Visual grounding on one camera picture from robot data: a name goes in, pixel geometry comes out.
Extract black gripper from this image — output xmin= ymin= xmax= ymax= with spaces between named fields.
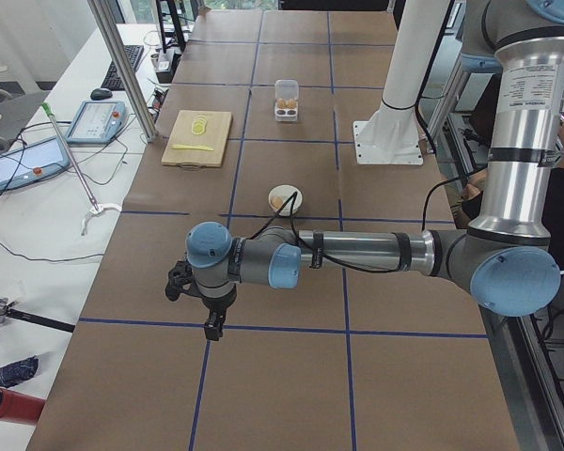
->
xmin=201 ymin=289 xmax=236 ymax=341

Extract brown egg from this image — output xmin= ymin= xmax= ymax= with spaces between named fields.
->
xmin=270 ymin=195 xmax=285 ymax=210

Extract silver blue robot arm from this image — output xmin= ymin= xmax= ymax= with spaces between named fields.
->
xmin=169 ymin=1 xmax=564 ymax=340

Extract clear plastic egg box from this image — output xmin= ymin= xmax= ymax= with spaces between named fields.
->
xmin=274 ymin=79 xmax=299 ymax=122

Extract white ceramic bowl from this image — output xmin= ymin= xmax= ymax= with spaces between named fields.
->
xmin=268 ymin=184 xmax=303 ymax=217

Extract yellow plastic knife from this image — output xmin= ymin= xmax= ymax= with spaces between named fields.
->
xmin=171 ymin=144 xmax=214 ymax=151

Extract yellow lemon slices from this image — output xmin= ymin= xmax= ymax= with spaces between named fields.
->
xmin=191 ymin=116 xmax=209 ymax=135

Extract wooden cutting board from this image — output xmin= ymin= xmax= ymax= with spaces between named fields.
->
xmin=161 ymin=110 xmax=232 ymax=167

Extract long reacher grabber stick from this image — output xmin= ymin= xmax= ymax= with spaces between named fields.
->
xmin=41 ymin=102 xmax=122 ymax=236

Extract dark blue folded cloth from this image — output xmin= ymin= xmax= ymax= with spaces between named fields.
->
xmin=0 ymin=356 xmax=39 ymax=388

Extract black tripod clamp tool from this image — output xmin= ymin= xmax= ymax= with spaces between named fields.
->
xmin=0 ymin=298 xmax=75 ymax=333

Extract red cylinder object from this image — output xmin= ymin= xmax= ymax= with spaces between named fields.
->
xmin=0 ymin=387 xmax=45 ymax=426

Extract far teach pendant tablet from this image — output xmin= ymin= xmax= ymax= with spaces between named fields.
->
xmin=66 ymin=101 xmax=127 ymax=146

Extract teach pendant tablet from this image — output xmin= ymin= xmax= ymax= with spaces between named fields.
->
xmin=66 ymin=101 xmax=127 ymax=146
xmin=0 ymin=137 xmax=71 ymax=192

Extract near teach pendant tablet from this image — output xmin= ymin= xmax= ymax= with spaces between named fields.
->
xmin=0 ymin=137 xmax=71 ymax=192

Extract black computer mouse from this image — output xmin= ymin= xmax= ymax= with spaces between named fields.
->
xmin=90 ymin=87 xmax=113 ymax=101

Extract black keyboard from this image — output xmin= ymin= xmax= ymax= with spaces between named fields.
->
xmin=100 ymin=44 xmax=145 ymax=91

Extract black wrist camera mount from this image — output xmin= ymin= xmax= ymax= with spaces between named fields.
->
xmin=164 ymin=260 xmax=200 ymax=302

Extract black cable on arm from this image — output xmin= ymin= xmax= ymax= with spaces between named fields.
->
xmin=251 ymin=178 xmax=490 ymax=274

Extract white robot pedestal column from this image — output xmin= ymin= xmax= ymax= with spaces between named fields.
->
xmin=353 ymin=0 xmax=452 ymax=165

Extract aluminium frame post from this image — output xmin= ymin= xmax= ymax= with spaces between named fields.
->
xmin=87 ymin=0 xmax=158 ymax=143

